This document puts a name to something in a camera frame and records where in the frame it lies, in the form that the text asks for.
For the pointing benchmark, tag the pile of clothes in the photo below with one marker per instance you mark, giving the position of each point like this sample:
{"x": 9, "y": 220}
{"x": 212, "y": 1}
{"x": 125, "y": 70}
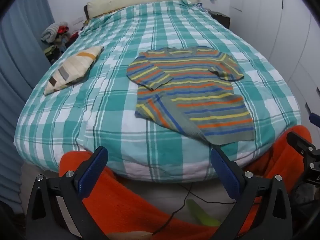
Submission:
{"x": 56, "y": 36}

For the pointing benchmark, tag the white wardrobe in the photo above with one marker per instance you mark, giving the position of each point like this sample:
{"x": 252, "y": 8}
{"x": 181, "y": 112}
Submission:
{"x": 282, "y": 30}

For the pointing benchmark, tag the patterned cream throw pillow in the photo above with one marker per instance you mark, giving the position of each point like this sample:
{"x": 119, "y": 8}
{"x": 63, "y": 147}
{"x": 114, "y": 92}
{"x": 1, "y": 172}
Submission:
{"x": 72, "y": 67}

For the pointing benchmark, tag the dark nightstand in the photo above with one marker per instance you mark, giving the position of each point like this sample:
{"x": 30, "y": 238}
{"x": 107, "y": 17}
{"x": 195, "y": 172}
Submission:
{"x": 221, "y": 18}

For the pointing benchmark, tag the yellow-green slipper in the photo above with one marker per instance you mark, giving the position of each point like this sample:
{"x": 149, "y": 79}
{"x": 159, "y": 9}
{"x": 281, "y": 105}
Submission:
{"x": 200, "y": 213}

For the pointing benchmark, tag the white wall outlet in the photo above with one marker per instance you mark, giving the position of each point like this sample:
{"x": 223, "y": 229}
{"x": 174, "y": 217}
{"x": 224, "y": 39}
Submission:
{"x": 78, "y": 20}

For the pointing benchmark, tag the dark wooden headboard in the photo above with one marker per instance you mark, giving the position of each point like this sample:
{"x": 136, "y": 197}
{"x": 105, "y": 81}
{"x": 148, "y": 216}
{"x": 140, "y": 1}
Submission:
{"x": 86, "y": 12}

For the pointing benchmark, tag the green plaid bedspread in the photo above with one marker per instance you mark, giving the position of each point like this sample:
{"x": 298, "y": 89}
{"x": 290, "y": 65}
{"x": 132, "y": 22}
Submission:
{"x": 112, "y": 120}

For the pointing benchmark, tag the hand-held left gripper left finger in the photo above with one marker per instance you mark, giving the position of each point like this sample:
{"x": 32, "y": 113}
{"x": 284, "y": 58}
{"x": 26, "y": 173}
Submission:
{"x": 93, "y": 170}

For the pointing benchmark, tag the blue curtain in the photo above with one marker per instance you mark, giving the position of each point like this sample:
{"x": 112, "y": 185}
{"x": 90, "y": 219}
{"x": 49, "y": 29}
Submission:
{"x": 17, "y": 62}

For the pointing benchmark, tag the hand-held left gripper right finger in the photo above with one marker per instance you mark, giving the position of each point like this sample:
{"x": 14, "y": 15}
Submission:
{"x": 225, "y": 170}

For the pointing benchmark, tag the striped knit sweater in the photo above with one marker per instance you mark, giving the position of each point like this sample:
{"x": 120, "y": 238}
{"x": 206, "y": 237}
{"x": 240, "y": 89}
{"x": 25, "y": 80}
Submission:
{"x": 190, "y": 90}

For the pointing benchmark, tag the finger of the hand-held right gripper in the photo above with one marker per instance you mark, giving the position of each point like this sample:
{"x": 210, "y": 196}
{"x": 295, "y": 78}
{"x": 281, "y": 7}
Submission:
{"x": 298, "y": 141}
{"x": 315, "y": 120}

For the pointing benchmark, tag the person's orange fleece pants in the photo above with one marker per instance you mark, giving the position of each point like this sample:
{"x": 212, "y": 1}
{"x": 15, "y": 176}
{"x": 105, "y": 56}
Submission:
{"x": 120, "y": 200}

